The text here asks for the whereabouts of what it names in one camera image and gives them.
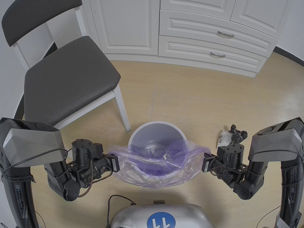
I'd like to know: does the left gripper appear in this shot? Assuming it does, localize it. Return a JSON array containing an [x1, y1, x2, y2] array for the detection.
[[92, 154, 120, 179]]

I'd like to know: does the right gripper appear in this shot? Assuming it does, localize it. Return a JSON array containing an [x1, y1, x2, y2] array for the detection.
[[201, 156, 222, 174]]

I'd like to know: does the white printed wrapper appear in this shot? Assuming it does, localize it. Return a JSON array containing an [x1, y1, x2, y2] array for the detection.
[[216, 129, 232, 149]]

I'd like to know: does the black plastic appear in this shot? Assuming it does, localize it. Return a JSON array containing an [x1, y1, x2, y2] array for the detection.
[[228, 124, 248, 145]]

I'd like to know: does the purple plastic bag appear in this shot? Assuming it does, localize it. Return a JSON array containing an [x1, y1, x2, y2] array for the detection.
[[107, 139, 212, 190]]

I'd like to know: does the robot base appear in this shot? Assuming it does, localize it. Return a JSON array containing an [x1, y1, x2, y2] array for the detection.
[[112, 200, 214, 228]]

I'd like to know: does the white trash bin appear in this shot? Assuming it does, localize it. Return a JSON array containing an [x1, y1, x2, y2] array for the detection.
[[128, 121, 188, 183]]

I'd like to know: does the grey and white chair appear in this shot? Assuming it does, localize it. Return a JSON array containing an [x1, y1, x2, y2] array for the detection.
[[1, 0, 131, 132]]

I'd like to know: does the white wardrobe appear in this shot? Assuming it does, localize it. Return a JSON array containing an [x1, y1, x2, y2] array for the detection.
[[79, 0, 295, 78]]

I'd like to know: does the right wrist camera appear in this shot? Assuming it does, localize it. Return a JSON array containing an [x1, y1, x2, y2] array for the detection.
[[217, 146, 229, 162]]

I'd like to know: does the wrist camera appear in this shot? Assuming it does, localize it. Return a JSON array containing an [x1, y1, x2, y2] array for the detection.
[[217, 146, 229, 162], [91, 142, 104, 158]]

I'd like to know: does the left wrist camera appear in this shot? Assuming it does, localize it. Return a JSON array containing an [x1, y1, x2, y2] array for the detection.
[[91, 142, 104, 158]]

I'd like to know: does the black cable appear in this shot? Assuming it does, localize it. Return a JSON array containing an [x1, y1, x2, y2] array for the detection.
[[107, 195, 136, 228]]

